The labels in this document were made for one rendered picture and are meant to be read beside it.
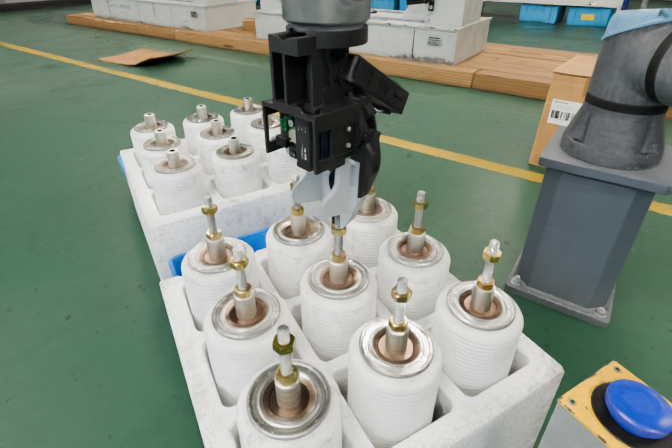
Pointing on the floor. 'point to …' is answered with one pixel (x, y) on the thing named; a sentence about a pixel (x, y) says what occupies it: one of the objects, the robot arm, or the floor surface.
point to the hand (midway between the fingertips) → (342, 212)
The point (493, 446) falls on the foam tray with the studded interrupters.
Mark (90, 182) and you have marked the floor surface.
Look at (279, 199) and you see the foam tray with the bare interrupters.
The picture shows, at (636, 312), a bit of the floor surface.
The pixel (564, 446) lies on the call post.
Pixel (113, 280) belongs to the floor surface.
